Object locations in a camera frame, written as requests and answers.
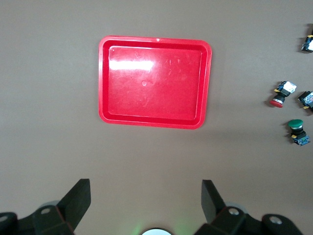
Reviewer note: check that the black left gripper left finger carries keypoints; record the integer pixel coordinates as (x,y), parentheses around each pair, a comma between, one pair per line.
(73,203)

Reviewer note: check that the green mushroom push button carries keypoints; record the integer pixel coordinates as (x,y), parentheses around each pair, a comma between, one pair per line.
(296,124)
(308,45)

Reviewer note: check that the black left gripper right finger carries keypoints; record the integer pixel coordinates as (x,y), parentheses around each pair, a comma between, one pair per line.
(212,203)

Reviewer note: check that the red plastic tray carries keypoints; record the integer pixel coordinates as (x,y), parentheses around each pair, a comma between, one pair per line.
(156,98)

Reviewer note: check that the red mushroom push button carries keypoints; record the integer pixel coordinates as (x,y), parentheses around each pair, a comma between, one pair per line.
(306,98)
(283,93)

